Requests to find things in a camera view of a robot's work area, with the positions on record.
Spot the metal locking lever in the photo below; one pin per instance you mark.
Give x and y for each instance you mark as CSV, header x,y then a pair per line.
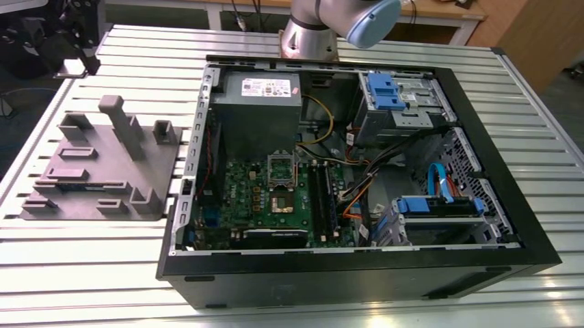
x,y
299,174

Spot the wooden desk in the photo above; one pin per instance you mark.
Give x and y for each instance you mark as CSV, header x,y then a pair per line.
x,y
456,13

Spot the grey power supply unit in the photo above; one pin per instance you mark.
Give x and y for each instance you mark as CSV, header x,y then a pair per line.
x,y
256,126

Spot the black graphics card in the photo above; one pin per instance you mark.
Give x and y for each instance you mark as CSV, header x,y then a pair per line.
x,y
275,239

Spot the grey metal disk bay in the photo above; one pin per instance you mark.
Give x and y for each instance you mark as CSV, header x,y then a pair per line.
x,y
443,222

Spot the black PC case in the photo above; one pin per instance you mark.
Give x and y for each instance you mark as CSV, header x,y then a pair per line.
x,y
320,273

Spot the black RAM slot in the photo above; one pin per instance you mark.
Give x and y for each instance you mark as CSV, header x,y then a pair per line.
x,y
320,201
325,201
313,201

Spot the wooden cabinet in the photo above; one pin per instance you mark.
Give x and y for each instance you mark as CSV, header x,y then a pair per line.
x,y
547,34

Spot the grey metal drive cage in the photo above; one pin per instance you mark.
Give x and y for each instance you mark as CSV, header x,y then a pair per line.
x,y
411,123

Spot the blue disk carrier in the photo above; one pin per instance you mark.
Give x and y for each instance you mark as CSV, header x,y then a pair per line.
x,y
383,92
418,205

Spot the green motherboard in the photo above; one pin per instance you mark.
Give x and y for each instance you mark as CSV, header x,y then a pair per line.
x,y
243,205

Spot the blue expansion slot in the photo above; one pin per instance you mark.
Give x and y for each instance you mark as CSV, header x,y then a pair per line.
x,y
212,218

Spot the grey parts rack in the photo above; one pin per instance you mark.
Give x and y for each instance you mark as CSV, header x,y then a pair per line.
x,y
114,164

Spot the CPU socket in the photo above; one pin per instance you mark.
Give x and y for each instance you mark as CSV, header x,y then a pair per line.
x,y
281,204

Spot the RAM stick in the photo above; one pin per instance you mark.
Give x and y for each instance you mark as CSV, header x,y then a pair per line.
x,y
333,201
82,188

